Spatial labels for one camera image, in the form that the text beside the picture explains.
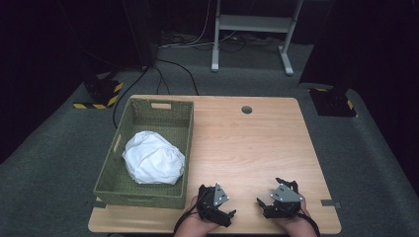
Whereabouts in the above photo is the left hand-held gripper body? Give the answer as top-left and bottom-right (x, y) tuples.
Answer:
(197, 183), (230, 225)

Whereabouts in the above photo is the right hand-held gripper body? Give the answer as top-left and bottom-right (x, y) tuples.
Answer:
(270, 183), (304, 219)

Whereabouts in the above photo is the white cloth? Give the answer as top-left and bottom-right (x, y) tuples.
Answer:
(122, 130), (187, 186)

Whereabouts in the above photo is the green woven basket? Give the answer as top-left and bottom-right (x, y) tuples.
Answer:
(93, 97), (195, 210)

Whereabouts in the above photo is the black yellow striped stand base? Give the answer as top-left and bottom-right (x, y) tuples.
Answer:
(308, 86), (359, 119)
(72, 73), (125, 111)

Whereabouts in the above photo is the white metal stand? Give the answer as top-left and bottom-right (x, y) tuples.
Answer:
(210, 0), (304, 77)

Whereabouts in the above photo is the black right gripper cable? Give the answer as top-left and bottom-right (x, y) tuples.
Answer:
(296, 211), (321, 237)

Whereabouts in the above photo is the black floor cable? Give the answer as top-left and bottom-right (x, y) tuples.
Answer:
(153, 58), (201, 97)
(112, 65), (150, 129)

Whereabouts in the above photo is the white floor cable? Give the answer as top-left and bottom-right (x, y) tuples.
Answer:
(158, 0), (239, 50)

